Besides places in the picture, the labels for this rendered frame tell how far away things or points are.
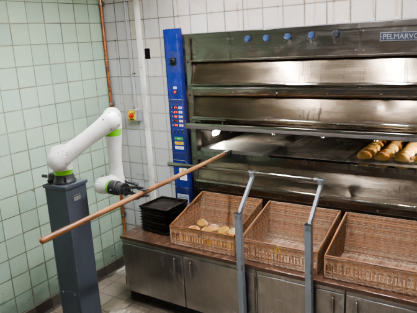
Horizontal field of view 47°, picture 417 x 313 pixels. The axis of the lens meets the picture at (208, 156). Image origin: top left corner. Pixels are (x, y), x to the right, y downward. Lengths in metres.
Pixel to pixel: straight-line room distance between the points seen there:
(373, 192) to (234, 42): 1.44
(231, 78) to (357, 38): 0.96
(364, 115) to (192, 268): 1.61
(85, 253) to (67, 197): 0.44
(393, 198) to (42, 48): 2.75
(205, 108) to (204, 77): 0.24
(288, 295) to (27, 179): 2.09
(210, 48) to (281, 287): 1.81
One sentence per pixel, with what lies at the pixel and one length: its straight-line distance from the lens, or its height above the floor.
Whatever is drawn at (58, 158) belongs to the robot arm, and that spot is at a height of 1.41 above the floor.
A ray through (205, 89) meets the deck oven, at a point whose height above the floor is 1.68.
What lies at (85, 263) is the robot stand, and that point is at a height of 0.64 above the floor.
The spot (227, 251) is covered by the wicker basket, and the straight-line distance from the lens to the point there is 3.44.
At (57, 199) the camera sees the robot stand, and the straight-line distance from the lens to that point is 3.27.
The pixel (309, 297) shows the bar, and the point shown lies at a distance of 3.15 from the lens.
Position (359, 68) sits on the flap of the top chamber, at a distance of 3.28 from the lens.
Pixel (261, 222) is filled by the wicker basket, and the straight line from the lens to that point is 3.58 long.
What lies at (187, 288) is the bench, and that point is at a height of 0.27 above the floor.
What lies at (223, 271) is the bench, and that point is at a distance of 3.46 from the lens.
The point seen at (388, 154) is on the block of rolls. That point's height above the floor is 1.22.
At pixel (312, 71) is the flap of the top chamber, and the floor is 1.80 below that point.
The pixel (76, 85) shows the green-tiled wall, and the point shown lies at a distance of 4.16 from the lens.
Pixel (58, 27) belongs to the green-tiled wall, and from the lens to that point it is 4.08.
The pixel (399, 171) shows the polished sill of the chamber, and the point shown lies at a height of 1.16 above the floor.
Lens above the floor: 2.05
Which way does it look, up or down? 14 degrees down
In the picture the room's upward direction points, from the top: 3 degrees counter-clockwise
